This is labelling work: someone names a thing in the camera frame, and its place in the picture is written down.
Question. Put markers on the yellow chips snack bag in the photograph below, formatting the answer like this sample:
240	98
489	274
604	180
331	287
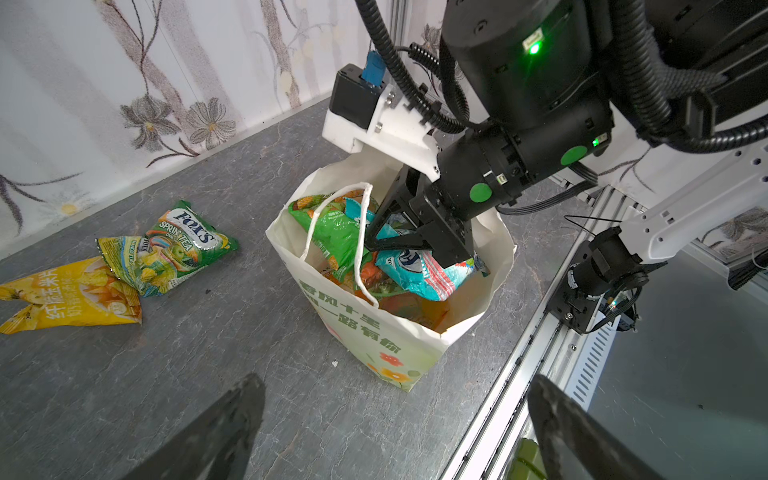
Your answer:
82	294

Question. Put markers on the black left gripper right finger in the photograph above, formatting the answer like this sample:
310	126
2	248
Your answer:
565	430

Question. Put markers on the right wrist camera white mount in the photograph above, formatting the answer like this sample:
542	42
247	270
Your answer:
365	110

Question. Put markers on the green Fox's candy bag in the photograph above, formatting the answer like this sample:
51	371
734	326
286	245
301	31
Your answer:
179	245

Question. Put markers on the teal candy snack bag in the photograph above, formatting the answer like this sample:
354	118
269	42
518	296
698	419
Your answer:
388	272

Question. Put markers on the white paper shopping bag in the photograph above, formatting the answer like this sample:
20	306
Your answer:
395	349

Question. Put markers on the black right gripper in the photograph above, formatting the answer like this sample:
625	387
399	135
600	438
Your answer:
482	171

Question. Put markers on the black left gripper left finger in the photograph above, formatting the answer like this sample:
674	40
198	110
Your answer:
217	444

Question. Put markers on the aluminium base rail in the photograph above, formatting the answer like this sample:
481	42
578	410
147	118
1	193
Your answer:
546	347

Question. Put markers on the green block on rail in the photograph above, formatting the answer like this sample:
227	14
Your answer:
527	462

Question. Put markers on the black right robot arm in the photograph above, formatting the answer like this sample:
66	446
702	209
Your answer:
529	88

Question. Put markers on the green orange snack bag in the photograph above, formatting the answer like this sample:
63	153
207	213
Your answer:
332	224

